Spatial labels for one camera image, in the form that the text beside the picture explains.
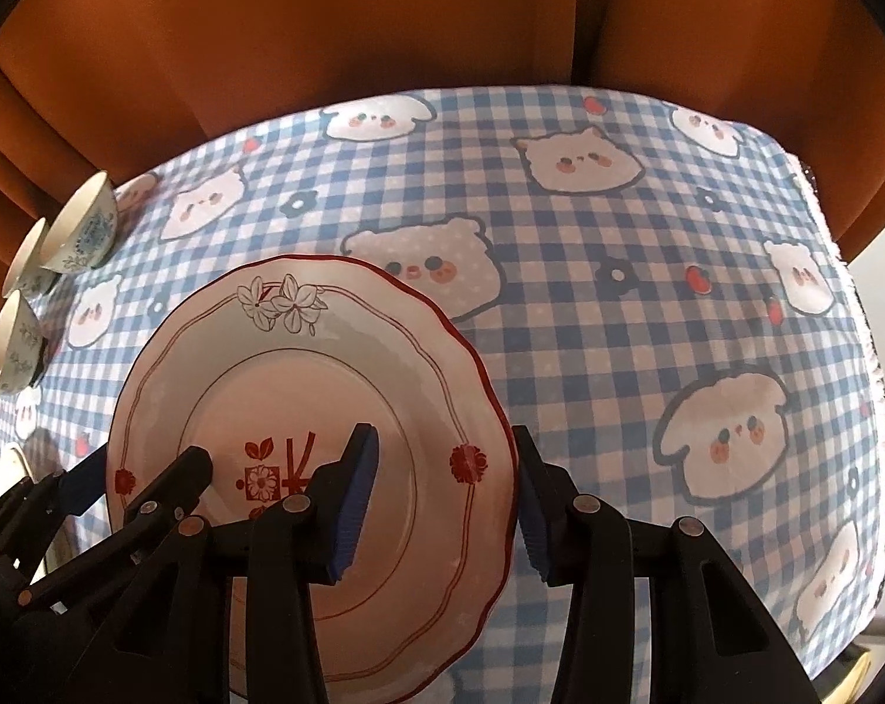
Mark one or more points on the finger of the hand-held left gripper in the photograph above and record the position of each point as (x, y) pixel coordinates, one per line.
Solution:
(83, 482)
(182, 471)

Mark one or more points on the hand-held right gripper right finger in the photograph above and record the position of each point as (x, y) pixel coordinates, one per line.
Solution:
(534, 521)

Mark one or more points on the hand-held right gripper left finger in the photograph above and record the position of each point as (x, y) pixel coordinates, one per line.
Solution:
(350, 506)

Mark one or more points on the red-rimmed white plate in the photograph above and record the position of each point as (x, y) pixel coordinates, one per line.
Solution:
(266, 381)

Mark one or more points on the white blue floral bowl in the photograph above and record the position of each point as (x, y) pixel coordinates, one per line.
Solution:
(28, 264)
(15, 345)
(90, 235)

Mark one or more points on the blue checkered bear tablecloth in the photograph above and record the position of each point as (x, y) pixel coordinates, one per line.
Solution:
(596, 352)

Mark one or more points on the orange curtain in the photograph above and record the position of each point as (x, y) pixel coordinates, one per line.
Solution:
(339, 29)

